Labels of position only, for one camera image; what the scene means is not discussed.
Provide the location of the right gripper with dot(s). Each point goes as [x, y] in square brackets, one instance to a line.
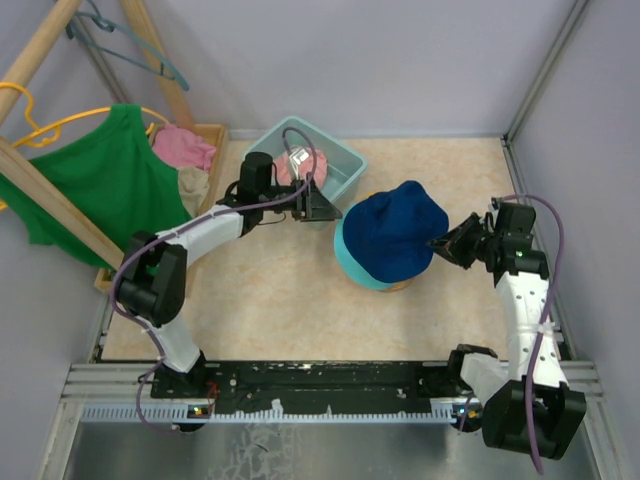
[452, 243]

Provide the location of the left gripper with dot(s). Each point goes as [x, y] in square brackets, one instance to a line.
[311, 204]

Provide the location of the light teal plastic bin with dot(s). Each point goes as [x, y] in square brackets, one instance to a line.
[345, 166]

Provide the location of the pink hat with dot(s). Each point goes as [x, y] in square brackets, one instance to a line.
[318, 165]

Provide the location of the turquoise bucket hat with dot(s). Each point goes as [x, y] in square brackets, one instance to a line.
[352, 269]

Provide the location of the dark blue bucket hat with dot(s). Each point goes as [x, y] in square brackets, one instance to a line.
[388, 233]

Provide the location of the wooden hat stand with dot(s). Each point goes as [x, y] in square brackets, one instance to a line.
[398, 286]

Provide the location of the wooden clothes rack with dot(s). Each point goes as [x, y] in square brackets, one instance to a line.
[28, 179]

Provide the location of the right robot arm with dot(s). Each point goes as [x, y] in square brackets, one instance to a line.
[528, 406]

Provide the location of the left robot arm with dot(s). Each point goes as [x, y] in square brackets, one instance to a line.
[150, 286]

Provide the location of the pink cloth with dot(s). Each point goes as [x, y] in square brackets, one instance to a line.
[181, 148]

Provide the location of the green shirt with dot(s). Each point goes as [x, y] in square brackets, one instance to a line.
[115, 179]

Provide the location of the yellow hanger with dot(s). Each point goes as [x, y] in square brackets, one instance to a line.
[42, 136]

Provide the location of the grey-blue hanger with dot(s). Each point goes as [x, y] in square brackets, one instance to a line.
[104, 39]

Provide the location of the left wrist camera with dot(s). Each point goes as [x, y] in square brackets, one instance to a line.
[296, 158]

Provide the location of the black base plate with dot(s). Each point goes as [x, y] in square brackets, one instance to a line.
[314, 387]

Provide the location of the aluminium rail frame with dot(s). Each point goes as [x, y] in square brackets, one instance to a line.
[117, 391]

